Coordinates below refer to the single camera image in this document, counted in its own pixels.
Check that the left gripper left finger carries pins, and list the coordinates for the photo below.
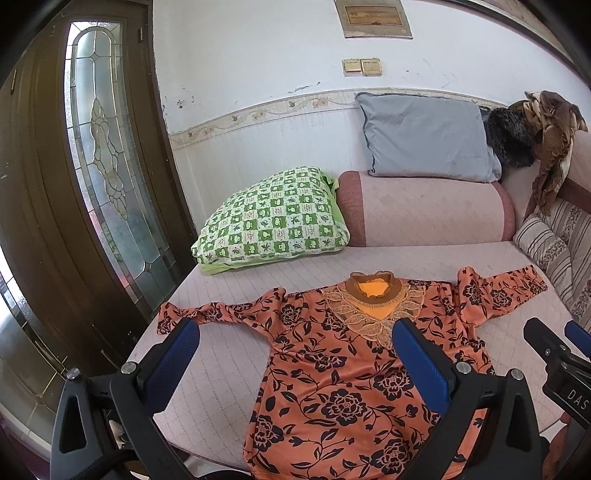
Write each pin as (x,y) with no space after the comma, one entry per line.
(105,424)

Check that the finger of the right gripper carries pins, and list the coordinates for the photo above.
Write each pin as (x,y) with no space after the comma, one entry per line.
(543,340)
(579,337)

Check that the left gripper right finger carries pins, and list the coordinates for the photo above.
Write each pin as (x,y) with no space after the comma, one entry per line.
(508,445)

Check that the orange black floral blouse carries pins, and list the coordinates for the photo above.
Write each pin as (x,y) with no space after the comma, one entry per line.
(336,401)

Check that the striped floral pillow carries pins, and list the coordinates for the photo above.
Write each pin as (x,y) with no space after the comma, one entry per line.
(559,244)

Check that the dark wooden glass door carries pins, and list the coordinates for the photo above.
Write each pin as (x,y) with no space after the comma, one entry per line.
(94,225)

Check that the black furry cushion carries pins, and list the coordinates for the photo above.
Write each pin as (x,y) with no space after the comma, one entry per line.
(510,136)

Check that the brown patterned scarf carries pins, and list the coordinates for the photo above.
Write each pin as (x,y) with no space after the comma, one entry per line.
(554,122)

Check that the pink bolster cushion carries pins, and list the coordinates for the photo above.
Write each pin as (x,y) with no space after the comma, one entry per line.
(393,212)

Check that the grey pillow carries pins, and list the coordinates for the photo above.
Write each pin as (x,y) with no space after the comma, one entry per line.
(426,137)

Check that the green white checkered pillow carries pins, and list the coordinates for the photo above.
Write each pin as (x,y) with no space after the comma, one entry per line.
(291,214)

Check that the gold wall switch right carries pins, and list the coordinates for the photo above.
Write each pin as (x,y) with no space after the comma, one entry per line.
(371,67)

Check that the gold wall switch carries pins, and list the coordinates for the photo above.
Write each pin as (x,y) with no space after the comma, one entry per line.
(371,67)
(352,67)

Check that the gold wall switch left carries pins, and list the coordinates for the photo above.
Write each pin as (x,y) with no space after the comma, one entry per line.
(352,67)

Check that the framed wall picture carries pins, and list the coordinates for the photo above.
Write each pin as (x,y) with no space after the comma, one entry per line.
(373,19)

